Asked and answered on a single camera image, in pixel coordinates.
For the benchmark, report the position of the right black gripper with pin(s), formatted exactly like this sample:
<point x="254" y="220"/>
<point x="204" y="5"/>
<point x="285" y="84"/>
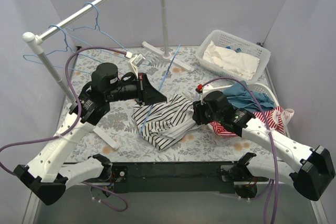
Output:
<point x="197" y="113"/>

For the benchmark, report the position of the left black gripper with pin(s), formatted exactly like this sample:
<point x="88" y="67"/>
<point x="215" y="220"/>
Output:
<point x="142" y="89"/>

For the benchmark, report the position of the black white striped tank top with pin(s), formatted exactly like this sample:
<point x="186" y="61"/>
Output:
<point x="165" y="124"/>

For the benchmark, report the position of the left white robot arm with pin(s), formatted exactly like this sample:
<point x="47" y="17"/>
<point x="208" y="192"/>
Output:
<point x="45" y="174"/>

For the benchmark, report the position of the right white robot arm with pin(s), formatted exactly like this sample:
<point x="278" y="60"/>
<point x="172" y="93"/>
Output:
<point x="309" y="170"/>

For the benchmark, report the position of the floral table mat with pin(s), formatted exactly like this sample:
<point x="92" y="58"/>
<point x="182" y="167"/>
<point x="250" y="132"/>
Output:
<point x="196" y="146"/>

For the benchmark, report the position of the white oval laundry basket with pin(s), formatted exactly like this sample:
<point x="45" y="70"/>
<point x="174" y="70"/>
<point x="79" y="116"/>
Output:
<point x="260" y="89"/>

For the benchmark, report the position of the white cloth in basket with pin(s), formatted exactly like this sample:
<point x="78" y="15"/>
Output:
<point x="238" y="63"/>

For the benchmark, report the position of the red white striped garment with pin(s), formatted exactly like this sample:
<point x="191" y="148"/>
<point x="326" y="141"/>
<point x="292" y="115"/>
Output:
<point x="219" y="130"/>

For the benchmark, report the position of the pink white lace garment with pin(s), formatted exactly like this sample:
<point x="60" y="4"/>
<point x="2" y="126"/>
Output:
<point x="282" y="116"/>

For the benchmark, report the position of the white rectangular mesh basket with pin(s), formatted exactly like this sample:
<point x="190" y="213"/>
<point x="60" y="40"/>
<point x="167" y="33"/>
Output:
<point x="226" y="40"/>

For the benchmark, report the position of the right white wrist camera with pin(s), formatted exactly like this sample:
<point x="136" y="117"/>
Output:
<point x="203" y="90"/>

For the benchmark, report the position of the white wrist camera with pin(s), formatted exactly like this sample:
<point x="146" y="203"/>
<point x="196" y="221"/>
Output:
<point x="203" y="90"/>
<point x="134" y="61"/>

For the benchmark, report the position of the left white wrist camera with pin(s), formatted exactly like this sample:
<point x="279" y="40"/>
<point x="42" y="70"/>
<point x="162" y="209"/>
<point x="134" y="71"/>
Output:
<point x="134" y="61"/>

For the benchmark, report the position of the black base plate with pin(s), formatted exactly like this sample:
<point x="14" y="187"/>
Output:
<point x="163" y="177"/>

